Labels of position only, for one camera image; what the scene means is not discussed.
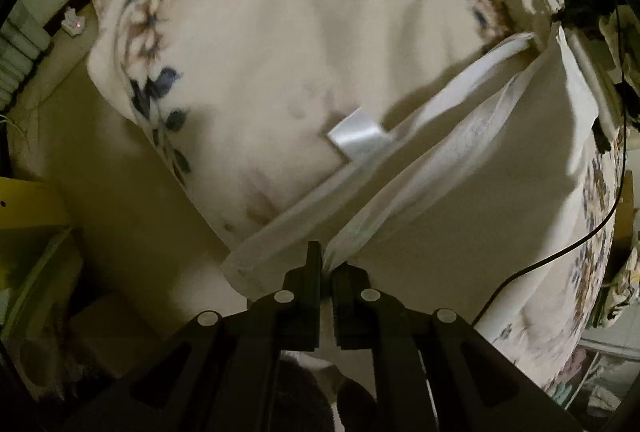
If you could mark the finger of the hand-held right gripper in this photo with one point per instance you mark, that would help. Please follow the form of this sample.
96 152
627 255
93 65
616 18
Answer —
561 17

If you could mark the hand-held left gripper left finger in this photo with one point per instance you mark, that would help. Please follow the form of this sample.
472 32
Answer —
311 277

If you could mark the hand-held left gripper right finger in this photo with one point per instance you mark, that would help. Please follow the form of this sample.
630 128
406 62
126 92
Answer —
342 284

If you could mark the cardboard box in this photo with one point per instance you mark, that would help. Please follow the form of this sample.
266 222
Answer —
115 337

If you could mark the floral cream blanket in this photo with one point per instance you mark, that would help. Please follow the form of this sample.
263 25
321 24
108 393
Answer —
260 36

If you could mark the floral crumpled cloth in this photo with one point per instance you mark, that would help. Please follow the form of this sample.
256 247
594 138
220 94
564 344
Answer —
622 287

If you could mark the yellow furniture panel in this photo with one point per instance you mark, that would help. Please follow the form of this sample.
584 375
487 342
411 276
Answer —
30 207

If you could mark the small white device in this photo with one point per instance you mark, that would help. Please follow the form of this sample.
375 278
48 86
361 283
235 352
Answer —
74 22

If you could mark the stack of pale books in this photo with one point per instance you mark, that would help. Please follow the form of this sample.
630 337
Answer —
20 56

